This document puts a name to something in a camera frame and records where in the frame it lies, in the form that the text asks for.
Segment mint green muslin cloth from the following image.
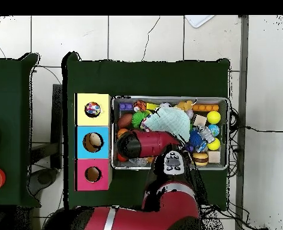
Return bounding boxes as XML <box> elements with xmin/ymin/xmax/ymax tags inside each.
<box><xmin>143</xmin><ymin>106</ymin><xmax>191</xmax><ymax>143</ymax></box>

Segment multicolour rope knot toy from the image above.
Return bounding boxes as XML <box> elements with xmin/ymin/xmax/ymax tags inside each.
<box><xmin>85</xmin><ymin>101</ymin><xmax>101</xmax><ymax>118</ymax></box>

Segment wooden box with three holes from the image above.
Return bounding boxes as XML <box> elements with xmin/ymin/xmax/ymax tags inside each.
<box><xmin>74</xmin><ymin>92</ymin><xmax>113</xmax><ymax>192</ymax></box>

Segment green spiky rubber ball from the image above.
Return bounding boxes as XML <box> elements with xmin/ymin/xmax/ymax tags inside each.
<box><xmin>131</xmin><ymin>110</ymin><xmax>152</xmax><ymax>129</ymax></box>

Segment small brown football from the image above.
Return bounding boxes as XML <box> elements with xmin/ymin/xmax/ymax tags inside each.
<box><xmin>117</xmin><ymin>113</ymin><xmax>134</xmax><ymax>129</ymax></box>

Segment orange tiger plush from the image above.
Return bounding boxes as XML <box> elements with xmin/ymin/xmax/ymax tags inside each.
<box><xmin>133</xmin><ymin>99</ymin><xmax>147</xmax><ymax>113</ymax></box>

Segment dark green tablecloth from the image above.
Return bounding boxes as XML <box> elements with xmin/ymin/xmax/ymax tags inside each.
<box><xmin>0</xmin><ymin>53</ymin><xmax>41</xmax><ymax>208</ymax></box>
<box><xmin>62</xmin><ymin>51</ymin><xmax>231</xmax><ymax>211</ymax></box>

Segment blue spiky rubber ball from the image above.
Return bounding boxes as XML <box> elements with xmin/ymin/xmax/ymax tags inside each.
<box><xmin>188</xmin><ymin>130</ymin><xmax>203</xmax><ymax>147</ymax></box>

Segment plain wooden cube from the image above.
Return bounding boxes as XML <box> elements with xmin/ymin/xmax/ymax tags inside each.
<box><xmin>192</xmin><ymin>114</ymin><xmax>207</xmax><ymax>127</ymax></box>

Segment grey toy robot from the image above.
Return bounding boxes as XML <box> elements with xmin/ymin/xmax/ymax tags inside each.
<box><xmin>196</xmin><ymin>125</ymin><xmax>215</xmax><ymax>144</ymax></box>

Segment toy hamburger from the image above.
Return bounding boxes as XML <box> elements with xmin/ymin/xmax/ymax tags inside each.
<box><xmin>192</xmin><ymin>152</ymin><xmax>209</xmax><ymax>167</ymax></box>

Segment blue marbled ball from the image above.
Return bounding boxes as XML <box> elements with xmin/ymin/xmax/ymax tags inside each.
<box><xmin>207</xmin><ymin>123</ymin><xmax>221</xmax><ymax>137</ymax></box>

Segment yellow plastic ball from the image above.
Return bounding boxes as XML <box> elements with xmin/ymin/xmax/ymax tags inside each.
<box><xmin>206</xmin><ymin>110</ymin><xmax>222</xmax><ymax>125</ymax></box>

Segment black upright panel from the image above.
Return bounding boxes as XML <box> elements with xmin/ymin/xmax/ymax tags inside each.
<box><xmin>50</xmin><ymin>83</ymin><xmax>64</xmax><ymax>170</ymax></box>

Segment dark grey stand base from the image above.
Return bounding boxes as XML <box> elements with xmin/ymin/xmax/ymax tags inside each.
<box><xmin>27</xmin><ymin>167</ymin><xmax>59</xmax><ymax>196</ymax></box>

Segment white tray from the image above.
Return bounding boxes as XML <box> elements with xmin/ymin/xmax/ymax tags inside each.
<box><xmin>184</xmin><ymin>15</ymin><xmax>215</xmax><ymax>29</ymax></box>

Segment silver wire mesh bin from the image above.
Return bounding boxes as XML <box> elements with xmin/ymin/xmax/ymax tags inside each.
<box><xmin>110</xmin><ymin>95</ymin><xmax>230</xmax><ymax>171</ymax></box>

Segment black floor cable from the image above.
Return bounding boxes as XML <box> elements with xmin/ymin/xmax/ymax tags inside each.
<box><xmin>237</xmin><ymin>125</ymin><xmax>283</xmax><ymax>133</ymax></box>

